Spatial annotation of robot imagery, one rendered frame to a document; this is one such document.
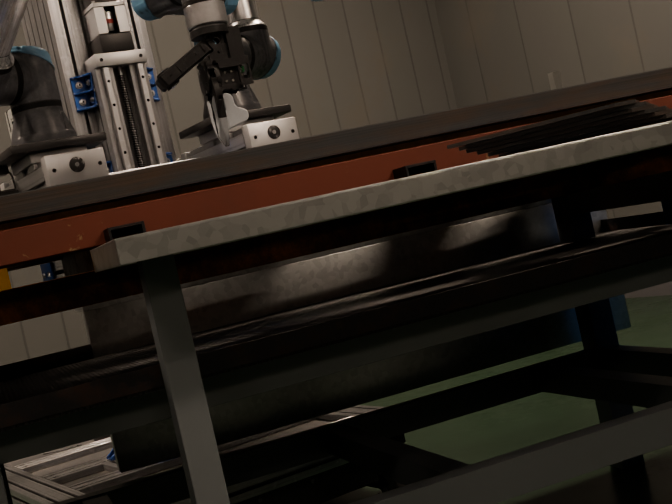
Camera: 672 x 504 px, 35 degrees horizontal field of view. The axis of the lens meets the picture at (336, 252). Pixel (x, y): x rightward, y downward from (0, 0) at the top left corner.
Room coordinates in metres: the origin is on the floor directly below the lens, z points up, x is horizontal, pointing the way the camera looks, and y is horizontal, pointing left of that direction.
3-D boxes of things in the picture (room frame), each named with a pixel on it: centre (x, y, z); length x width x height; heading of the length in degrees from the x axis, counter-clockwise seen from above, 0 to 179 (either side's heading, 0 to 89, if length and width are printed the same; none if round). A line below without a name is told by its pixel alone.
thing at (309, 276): (2.44, -0.06, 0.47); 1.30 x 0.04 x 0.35; 109
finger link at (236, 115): (1.90, 0.13, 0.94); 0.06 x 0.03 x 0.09; 109
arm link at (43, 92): (2.47, 0.61, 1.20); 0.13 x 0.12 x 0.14; 141
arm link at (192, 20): (1.92, 0.14, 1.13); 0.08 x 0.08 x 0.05
